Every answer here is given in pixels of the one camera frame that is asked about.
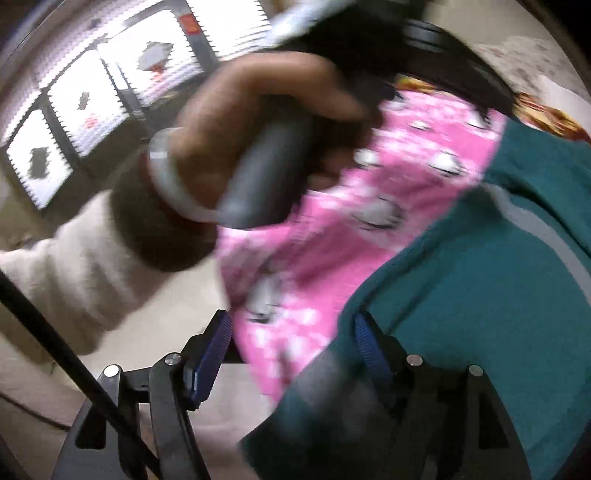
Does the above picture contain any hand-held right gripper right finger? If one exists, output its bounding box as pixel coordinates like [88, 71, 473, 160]
[353, 311, 532, 480]

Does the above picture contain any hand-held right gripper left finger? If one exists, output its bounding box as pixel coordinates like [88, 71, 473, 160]
[51, 309, 234, 480]

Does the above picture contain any teal and grey sweater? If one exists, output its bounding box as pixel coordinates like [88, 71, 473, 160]
[238, 117, 591, 480]

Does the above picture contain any person's left forearm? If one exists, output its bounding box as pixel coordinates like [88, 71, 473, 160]
[0, 134, 218, 356]

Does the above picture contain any person's left hand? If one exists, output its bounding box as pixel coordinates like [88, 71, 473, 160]
[173, 50, 386, 213]

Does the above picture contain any pink penguin printed blanket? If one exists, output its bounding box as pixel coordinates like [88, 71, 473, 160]
[217, 88, 511, 402]

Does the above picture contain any window with white blinds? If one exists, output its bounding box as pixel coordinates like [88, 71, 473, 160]
[0, 0, 273, 213]

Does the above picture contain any red and yellow patterned blanket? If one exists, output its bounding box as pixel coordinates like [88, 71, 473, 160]
[397, 76, 591, 144]

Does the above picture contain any black cable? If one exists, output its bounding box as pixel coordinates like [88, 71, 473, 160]
[0, 270, 162, 480]

